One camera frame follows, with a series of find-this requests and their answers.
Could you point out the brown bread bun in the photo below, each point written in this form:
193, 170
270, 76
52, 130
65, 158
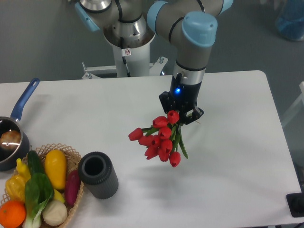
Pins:
10, 140

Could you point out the black device at edge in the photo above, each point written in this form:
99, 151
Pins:
296, 204

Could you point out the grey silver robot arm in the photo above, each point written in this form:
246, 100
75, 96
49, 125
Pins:
189, 25

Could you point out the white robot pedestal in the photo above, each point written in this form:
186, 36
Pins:
131, 49

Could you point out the orange fruit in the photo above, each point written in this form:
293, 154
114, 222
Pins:
12, 214

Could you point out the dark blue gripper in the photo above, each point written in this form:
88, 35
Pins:
182, 98

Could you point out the blue handled saucepan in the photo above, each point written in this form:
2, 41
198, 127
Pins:
8, 158

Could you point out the dark green cucumber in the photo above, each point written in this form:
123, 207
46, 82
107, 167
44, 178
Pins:
34, 163

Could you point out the purple eggplant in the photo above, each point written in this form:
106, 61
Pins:
72, 187

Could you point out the small yellow gourd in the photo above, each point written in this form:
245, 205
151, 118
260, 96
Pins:
23, 169

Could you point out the beige garlic bulb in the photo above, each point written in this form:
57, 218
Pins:
55, 213

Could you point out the yellow squash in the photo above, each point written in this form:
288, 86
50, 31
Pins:
55, 168

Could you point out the red tulip bouquet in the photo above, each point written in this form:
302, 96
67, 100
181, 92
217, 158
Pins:
162, 139

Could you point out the yellow banana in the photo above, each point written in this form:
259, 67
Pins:
58, 196

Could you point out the green bok choy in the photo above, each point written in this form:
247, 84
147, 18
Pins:
38, 192

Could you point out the yellow bell pepper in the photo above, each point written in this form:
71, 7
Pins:
15, 187

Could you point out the blue plastic bag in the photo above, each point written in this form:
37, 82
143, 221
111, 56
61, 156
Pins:
290, 22

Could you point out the dark grey ribbed vase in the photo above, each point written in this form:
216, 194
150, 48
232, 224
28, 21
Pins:
96, 171

